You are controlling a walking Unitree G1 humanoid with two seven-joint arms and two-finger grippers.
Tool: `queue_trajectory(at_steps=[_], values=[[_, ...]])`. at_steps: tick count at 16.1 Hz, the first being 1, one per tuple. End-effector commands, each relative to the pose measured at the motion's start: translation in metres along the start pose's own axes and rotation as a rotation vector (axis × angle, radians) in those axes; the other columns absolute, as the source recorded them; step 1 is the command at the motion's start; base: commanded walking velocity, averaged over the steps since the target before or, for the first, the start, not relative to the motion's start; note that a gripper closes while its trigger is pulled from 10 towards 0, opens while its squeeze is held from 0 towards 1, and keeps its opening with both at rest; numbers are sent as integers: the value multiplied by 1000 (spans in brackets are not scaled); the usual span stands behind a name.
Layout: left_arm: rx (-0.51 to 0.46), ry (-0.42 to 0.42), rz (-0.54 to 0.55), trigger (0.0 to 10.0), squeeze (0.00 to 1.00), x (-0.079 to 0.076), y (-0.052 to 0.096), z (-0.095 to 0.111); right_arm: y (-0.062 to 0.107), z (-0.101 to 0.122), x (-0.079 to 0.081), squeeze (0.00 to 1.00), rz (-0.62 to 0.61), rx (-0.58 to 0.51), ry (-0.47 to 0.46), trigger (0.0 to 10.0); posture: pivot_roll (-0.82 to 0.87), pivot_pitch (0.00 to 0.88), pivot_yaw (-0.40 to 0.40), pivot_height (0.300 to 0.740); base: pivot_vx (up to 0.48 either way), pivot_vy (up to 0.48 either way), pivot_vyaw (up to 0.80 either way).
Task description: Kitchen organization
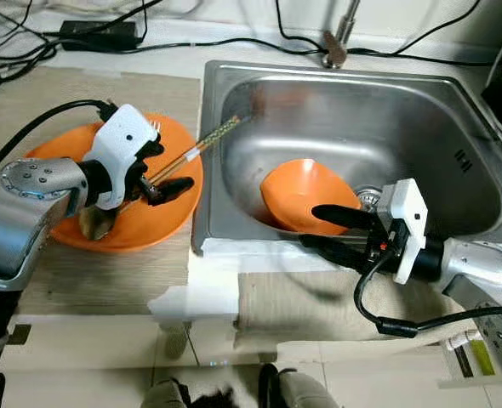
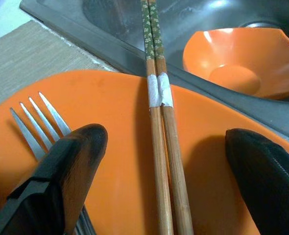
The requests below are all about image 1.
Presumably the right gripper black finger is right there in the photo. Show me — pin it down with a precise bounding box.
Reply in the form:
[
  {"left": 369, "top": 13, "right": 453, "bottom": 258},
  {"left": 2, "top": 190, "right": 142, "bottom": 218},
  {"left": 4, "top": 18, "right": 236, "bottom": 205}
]
[
  {"left": 311, "top": 204, "right": 379, "bottom": 235},
  {"left": 300, "top": 234, "right": 373, "bottom": 273}
]

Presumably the metal fork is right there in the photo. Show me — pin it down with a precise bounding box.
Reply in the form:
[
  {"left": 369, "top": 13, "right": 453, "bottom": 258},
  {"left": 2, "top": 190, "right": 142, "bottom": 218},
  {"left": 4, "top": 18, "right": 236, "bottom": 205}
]
[{"left": 145, "top": 119, "right": 163, "bottom": 142}]

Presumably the orange plastic bowl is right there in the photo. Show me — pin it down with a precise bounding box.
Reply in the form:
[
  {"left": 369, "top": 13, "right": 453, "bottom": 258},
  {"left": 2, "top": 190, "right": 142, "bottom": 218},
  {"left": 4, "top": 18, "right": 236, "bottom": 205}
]
[{"left": 260, "top": 159, "right": 363, "bottom": 237}]

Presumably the metal sink drain strainer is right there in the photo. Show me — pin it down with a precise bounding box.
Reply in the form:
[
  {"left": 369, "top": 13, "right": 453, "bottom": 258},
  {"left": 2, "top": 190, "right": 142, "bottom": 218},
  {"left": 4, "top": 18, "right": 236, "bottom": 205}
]
[{"left": 353, "top": 189, "right": 385, "bottom": 210}]

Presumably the orange plastic plate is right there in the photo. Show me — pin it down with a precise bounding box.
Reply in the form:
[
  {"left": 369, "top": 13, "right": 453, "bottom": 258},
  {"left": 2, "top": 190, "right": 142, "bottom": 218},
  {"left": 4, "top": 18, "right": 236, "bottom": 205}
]
[{"left": 26, "top": 113, "right": 204, "bottom": 252}]

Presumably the patterned wooden chopstick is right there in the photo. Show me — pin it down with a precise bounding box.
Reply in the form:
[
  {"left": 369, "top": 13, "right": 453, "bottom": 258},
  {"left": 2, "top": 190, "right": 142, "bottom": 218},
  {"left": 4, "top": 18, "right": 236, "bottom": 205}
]
[{"left": 115, "top": 115, "right": 244, "bottom": 213}]

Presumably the beige hanging towel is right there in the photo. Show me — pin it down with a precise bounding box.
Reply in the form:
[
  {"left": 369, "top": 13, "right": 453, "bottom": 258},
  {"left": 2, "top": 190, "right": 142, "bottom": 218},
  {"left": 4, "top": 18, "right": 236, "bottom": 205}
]
[{"left": 234, "top": 270, "right": 502, "bottom": 342}]

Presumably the metal spoon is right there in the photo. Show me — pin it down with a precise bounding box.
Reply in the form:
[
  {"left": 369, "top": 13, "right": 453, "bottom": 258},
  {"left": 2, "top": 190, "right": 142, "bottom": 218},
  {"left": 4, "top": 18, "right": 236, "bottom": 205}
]
[{"left": 78, "top": 204, "right": 121, "bottom": 242}]

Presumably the white paper sheet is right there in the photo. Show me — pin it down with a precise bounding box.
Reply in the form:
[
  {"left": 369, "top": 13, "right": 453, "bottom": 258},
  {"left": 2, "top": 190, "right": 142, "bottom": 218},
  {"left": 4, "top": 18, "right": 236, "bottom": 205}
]
[{"left": 147, "top": 238, "right": 502, "bottom": 325}]

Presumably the stainless steel sink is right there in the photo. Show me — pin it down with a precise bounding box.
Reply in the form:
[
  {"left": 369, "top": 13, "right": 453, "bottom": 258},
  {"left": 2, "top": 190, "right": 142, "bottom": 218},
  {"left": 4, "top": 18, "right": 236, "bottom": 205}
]
[{"left": 191, "top": 59, "right": 502, "bottom": 256}]

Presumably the beige counter mat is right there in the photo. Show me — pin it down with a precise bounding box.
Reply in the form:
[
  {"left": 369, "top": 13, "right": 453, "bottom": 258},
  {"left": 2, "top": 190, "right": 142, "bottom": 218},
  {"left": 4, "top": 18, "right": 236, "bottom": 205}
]
[{"left": 0, "top": 66, "right": 203, "bottom": 318}]

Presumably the black power adapter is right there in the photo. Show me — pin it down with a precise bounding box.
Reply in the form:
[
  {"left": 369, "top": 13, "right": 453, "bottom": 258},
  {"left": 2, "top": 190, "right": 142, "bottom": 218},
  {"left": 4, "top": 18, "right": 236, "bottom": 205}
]
[{"left": 60, "top": 20, "right": 140, "bottom": 51}]

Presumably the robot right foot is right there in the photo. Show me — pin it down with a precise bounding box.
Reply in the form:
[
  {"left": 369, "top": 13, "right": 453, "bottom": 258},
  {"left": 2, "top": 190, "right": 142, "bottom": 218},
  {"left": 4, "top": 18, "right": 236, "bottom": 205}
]
[{"left": 260, "top": 364, "right": 342, "bottom": 408}]

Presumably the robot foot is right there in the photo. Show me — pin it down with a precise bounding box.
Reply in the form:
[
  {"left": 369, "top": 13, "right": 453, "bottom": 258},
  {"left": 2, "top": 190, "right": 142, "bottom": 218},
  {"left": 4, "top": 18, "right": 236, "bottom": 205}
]
[
  {"left": 260, "top": 364, "right": 342, "bottom": 408},
  {"left": 140, "top": 378, "right": 189, "bottom": 408}
]

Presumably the metal faucet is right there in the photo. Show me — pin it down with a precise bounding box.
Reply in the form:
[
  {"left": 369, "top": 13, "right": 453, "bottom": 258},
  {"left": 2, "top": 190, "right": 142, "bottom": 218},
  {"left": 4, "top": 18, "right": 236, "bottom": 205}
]
[{"left": 322, "top": 0, "right": 362, "bottom": 70}]

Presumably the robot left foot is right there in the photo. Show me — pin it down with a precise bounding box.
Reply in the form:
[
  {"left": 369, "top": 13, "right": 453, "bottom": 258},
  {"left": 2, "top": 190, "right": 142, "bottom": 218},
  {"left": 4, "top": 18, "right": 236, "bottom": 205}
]
[{"left": 140, "top": 378, "right": 189, "bottom": 408}]

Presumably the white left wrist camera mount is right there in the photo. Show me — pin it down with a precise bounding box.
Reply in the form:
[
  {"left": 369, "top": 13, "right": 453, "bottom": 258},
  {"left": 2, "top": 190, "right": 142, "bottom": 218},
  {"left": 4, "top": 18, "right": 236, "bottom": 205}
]
[{"left": 81, "top": 104, "right": 161, "bottom": 212}]

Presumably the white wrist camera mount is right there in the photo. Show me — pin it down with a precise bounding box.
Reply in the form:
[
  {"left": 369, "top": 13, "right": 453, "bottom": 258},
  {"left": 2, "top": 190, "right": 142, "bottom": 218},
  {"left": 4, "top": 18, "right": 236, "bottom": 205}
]
[
  {"left": 377, "top": 178, "right": 429, "bottom": 286},
  {"left": 81, "top": 104, "right": 161, "bottom": 212}
]

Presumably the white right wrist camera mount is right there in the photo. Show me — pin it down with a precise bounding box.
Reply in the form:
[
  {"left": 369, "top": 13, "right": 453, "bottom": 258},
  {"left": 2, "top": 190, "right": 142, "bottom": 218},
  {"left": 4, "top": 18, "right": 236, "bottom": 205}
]
[{"left": 377, "top": 178, "right": 429, "bottom": 286}]

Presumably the black counter cable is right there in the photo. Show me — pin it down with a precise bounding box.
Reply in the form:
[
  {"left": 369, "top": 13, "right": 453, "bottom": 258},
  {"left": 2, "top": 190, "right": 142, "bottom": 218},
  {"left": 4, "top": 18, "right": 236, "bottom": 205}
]
[{"left": 136, "top": 34, "right": 492, "bottom": 69}]

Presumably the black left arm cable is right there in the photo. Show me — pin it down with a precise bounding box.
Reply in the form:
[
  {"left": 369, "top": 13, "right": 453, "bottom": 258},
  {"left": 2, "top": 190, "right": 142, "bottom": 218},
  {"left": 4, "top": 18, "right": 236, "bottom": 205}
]
[{"left": 0, "top": 99, "right": 118, "bottom": 190}]

